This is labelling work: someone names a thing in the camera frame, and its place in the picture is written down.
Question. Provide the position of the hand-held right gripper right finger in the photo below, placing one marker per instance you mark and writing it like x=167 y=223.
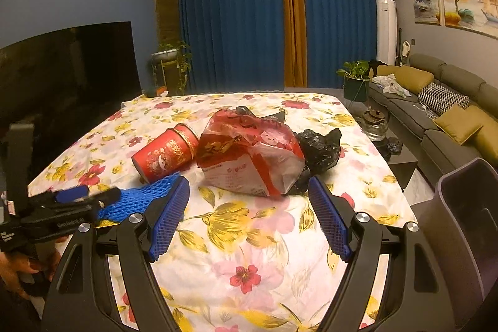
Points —
x=326 y=215

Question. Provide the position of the white handheld vacuum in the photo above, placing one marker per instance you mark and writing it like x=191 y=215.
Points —
x=405 y=48

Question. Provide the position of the black white patterned cushion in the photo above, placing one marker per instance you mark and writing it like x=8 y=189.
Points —
x=441 y=98

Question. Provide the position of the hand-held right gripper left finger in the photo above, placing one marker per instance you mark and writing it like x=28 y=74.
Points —
x=171 y=215

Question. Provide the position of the red white plastic bag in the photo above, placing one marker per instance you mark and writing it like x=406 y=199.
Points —
x=249 y=157

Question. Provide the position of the trailing plant on stand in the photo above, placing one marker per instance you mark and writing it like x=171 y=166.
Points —
x=171 y=59

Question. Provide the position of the grey plastic bin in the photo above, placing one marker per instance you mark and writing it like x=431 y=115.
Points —
x=459 y=238

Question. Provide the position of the blue curtain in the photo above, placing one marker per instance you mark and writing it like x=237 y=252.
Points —
x=229 y=24
x=342 y=24

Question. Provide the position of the white clothes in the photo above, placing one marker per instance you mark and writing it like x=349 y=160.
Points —
x=393 y=85

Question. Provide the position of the dark coffee table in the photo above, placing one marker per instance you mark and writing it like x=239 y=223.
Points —
x=400 y=163

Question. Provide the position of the person's left hand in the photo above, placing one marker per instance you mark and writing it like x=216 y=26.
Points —
x=13 y=269

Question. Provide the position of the black garment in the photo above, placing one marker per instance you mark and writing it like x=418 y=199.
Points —
x=376 y=63

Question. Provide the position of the white standing air conditioner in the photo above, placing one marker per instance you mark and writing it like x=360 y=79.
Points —
x=386 y=32

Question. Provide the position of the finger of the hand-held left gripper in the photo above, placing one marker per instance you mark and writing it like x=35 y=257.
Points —
x=107 y=196
x=72 y=194

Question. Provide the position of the blue plastic piece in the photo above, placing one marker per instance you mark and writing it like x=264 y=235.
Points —
x=132 y=196

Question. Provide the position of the wooden door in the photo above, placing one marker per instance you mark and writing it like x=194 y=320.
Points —
x=167 y=5

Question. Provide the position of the orange curtain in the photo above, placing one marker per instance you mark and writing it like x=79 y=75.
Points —
x=293 y=24

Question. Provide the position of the yellow cushion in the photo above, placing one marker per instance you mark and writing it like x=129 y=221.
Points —
x=412 y=77
x=488 y=137
x=459 y=124

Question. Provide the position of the red tin can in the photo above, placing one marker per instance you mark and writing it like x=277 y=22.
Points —
x=163 y=157

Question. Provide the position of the small orange box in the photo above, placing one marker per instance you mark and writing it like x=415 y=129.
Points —
x=157 y=91

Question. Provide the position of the grey sofa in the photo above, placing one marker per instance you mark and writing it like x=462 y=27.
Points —
x=459 y=79

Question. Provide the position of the glass teapot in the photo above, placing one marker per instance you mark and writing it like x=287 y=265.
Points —
x=375 y=126

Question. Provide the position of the black ashtray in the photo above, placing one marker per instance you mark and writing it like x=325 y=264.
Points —
x=395 y=145

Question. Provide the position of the potted plant in green pot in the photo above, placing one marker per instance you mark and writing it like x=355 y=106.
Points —
x=356 y=83

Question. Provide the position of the floral tablecloth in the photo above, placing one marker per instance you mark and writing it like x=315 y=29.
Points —
x=253 y=238

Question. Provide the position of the black television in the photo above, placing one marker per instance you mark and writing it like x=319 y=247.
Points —
x=58 y=91

